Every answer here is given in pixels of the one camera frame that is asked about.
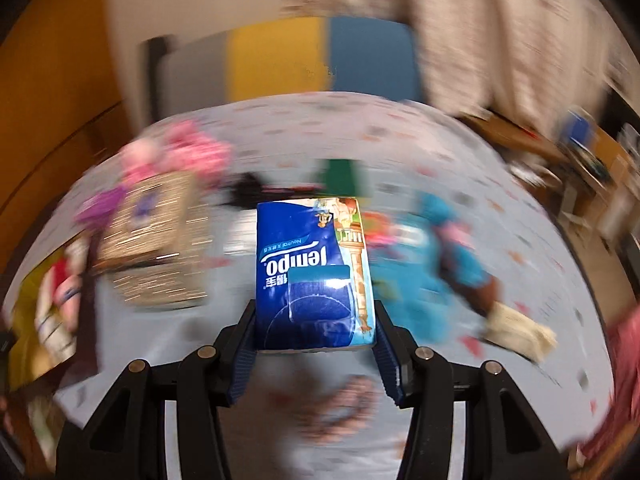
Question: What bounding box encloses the blue plush toy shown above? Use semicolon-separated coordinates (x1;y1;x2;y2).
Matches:
368;192;452;344

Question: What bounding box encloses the blue tempo tissue pack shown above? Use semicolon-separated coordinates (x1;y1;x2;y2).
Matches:
255;197;376;352

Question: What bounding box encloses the cream mesh cloth roll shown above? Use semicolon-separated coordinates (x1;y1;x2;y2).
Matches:
483;301;558;363

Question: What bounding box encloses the blue towel with pink mask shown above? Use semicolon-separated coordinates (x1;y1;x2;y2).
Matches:
427;210;490;289

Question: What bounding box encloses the pink soft sock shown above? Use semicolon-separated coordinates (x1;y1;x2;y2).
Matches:
53;274;82;335

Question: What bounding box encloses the green yellow sponge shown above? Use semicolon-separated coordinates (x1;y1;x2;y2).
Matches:
318;158;371;198

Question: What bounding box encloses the red fuzzy sock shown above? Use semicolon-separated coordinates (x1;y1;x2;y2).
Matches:
52;257;78;307

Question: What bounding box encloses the pink satin scrunchie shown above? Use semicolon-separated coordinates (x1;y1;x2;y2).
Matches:
298;375;378;445

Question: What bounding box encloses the brown round makeup sponge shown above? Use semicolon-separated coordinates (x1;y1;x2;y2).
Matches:
464;274;501;316

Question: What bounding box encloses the patterned plastic tablecloth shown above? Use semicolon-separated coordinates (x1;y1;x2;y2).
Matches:
8;92;613;479

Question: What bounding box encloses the silver ornate tissue box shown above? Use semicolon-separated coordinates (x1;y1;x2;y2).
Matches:
94;171;212;309

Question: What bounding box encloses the gold metal tin box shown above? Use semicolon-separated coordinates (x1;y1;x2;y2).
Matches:
9;237;88;391

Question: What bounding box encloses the pink spotted plush toy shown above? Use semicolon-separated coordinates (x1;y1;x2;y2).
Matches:
118;122;232;188

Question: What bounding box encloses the pink bedspread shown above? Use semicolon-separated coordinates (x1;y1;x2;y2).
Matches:
579;306;640;462

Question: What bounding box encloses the blue folding chair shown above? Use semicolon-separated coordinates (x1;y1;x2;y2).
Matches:
559;107;596;150

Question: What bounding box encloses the grey yellow blue chair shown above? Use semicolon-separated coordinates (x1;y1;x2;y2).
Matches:
143;16;426;122

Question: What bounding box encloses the wooden cabinet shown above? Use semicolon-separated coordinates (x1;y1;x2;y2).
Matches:
0;0;137;271

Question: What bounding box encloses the pink patterned curtain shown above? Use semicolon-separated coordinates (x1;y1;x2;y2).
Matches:
282;0;610;139

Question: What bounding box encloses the black patterned hair tie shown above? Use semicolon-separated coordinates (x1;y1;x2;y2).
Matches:
224;171;327;212

